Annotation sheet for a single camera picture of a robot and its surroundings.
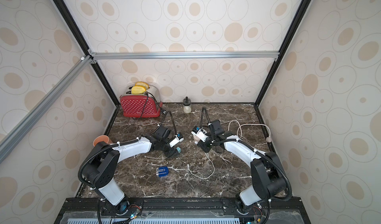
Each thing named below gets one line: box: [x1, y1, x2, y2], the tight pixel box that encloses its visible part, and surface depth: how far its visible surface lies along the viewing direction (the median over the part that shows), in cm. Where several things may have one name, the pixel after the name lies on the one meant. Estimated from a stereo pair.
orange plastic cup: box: [93, 134, 110, 147], surface depth 91 cm
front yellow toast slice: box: [130, 85, 147, 95], surface depth 105 cm
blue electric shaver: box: [155, 166, 170, 177], surface depth 85 cm
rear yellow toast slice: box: [134, 81, 150, 90], surface depth 108 cm
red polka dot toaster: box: [119, 86, 163, 118], surface depth 105 cm
